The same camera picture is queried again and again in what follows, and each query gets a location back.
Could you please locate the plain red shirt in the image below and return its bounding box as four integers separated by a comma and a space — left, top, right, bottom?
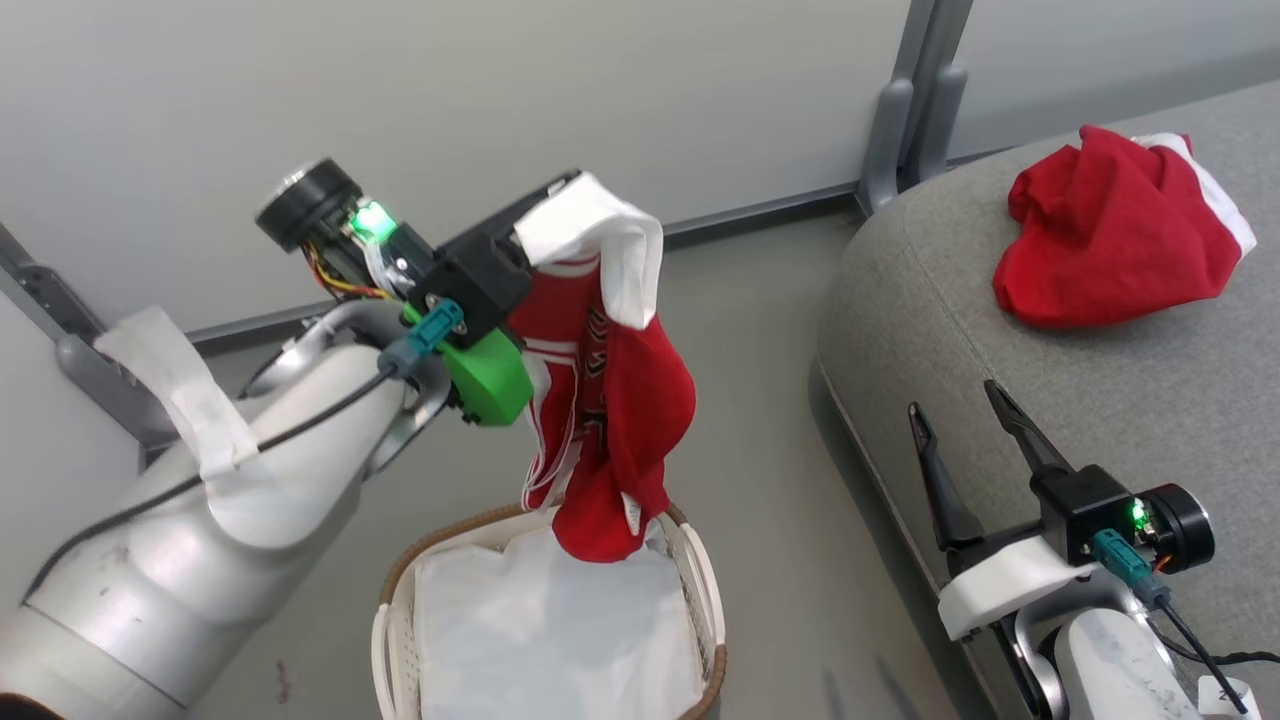
993, 125, 1259, 331

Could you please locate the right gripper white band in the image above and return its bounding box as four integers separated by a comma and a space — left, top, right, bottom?
907, 379, 1217, 642

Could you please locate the white tape strap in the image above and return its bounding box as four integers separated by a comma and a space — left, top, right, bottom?
95, 305, 263, 483

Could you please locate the grey fabric sofa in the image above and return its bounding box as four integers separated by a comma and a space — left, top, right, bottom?
815, 80, 1280, 720

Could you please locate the grey partition foot bar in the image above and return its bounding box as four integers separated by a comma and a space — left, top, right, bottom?
55, 335, 179, 449

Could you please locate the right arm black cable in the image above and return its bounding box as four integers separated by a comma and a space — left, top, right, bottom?
1090, 528, 1280, 716

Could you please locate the white laundry basket wicker rim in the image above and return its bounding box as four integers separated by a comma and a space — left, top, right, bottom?
370, 502, 728, 720

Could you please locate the grey partition corner post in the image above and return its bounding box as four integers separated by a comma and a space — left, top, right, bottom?
0, 222, 106, 346

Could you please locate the small white label tag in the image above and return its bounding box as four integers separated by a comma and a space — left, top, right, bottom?
1197, 675, 1253, 720

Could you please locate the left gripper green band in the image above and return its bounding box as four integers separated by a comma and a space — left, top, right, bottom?
255, 158, 583, 427

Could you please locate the grey partition post with foot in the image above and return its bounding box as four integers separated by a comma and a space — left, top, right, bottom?
858, 0, 941, 216
905, 0, 976, 186

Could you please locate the red jersey with white stripes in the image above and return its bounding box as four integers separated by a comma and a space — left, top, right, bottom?
510, 172, 698, 563

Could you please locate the white basket liner cloth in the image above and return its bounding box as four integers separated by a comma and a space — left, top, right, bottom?
410, 520, 706, 720

